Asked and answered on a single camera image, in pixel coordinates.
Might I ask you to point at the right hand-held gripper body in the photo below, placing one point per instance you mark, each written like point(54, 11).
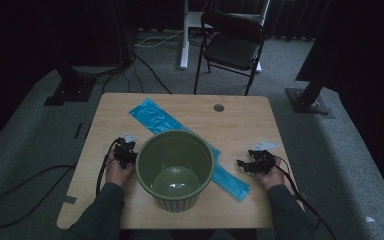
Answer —
point(265, 161)

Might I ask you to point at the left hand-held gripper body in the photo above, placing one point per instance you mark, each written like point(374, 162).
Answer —
point(120, 153)

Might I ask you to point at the blue plastic bag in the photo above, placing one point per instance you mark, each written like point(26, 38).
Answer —
point(153, 116)

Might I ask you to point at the green plastic bin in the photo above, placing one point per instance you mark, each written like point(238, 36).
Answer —
point(175, 151)

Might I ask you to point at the person's right hand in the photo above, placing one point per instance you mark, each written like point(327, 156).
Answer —
point(275, 178)

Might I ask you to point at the person's left hand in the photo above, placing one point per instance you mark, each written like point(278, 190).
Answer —
point(115, 175)

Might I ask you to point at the black tape strip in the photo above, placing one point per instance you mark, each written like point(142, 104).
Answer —
point(78, 130)

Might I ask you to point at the grey tape piece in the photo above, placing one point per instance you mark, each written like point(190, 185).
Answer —
point(70, 200)

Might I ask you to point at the black stand base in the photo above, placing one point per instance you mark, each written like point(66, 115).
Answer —
point(70, 91)
point(306, 101)

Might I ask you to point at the black folding chair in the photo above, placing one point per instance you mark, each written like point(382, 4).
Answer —
point(231, 50)

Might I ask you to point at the white paper scrap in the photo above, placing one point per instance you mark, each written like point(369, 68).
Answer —
point(369, 219)

